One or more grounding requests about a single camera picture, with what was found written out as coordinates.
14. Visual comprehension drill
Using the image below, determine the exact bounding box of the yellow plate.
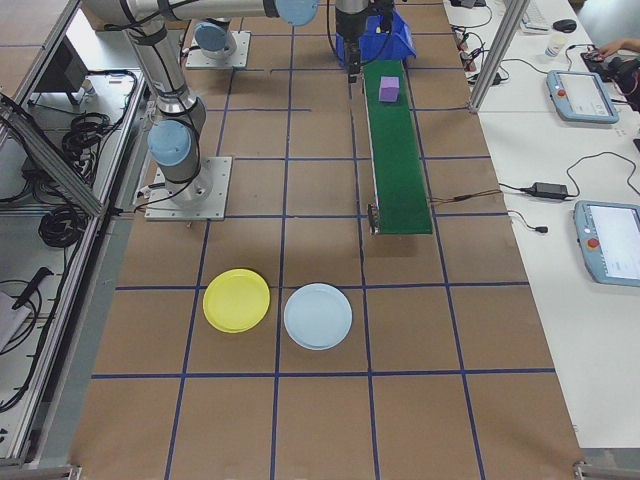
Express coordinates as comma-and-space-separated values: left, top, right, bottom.
202, 268, 272, 334

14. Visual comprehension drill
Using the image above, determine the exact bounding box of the black cable coil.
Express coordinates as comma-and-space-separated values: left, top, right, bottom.
60, 112, 126, 169
38, 203, 85, 250

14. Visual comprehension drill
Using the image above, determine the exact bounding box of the aluminium profile post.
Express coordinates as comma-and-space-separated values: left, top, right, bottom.
467, 0, 532, 114

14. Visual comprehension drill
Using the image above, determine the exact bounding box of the black box in frame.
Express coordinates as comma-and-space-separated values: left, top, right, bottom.
30, 37, 90, 107

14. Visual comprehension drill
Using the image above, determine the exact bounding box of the black cable with plug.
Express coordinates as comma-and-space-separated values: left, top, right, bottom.
507, 209, 549, 235

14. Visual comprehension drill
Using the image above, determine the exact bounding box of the purple block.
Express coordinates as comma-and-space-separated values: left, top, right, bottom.
378, 75, 400, 105

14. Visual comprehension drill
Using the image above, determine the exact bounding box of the thin red conveyor wire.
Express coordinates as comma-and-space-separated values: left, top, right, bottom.
428, 189, 502, 206

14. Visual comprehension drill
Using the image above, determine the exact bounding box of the light blue teach pendant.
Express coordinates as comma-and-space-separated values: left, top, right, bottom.
545, 69, 620, 123
573, 200, 640, 288

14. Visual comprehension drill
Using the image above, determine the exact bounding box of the metal bar frame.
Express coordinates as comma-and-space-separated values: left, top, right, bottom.
0, 0, 174, 469

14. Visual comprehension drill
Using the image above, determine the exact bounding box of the white desk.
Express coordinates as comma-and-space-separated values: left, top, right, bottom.
442, 0, 640, 451

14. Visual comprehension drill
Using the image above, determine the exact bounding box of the green conveyor belt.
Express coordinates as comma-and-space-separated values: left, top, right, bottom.
360, 60, 434, 237

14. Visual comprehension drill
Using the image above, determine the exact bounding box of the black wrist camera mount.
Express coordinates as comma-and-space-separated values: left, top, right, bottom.
372, 0, 397, 34

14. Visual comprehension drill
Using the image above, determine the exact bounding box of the black handle tool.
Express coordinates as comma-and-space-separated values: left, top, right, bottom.
10, 267, 54, 309

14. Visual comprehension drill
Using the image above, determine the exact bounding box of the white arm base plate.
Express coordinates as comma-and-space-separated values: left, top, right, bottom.
144, 156, 234, 222
185, 30, 251, 69

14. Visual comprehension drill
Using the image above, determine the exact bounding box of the blue plastic bin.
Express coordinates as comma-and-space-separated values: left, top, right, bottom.
335, 8, 418, 69

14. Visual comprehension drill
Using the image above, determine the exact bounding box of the white keyboard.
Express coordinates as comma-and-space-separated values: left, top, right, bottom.
521, 0, 550, 30

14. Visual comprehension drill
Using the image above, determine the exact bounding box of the aluminium corner bracket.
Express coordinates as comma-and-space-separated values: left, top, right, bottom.
572, 449, 640, 480
0, 462, 81, 480

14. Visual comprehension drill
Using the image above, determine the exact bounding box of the light blue plate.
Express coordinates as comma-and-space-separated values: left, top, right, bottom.
283, 282, 353, 351

